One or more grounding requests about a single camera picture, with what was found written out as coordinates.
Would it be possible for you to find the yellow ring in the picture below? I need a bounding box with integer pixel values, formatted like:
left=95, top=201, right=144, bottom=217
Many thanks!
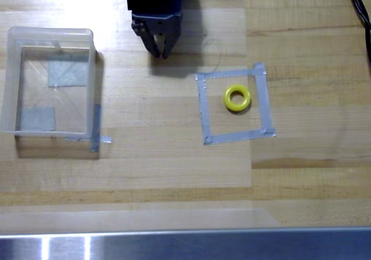
left=222, top=84, right=252, bottom=113

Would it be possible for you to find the clear plastic container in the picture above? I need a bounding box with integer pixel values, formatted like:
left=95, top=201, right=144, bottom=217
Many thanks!
left=0, top=26, right=97, bottom=136

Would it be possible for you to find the grey tape strip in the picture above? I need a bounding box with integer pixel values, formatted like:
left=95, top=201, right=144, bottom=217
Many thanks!
left=90, top=103, right=102, bottom=153
left=252, top=63, right=275, bottom=136
left=65, top=135, right=112, bottom=144
left=195, top=68, right=266, bottom=82
left=197, top=74, right=213, bottom=145
left=203, top=128, right=277, bottom=146

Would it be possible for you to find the grey tape patch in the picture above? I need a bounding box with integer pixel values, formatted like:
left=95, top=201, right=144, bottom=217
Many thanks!
left=47, top=54, right=89, bottom=87
left=19, top=106, right=56, bottom=132

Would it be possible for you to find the metal edge strip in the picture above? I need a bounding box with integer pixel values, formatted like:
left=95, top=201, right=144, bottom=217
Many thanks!
left=0, top=227, right=371, bottom=260

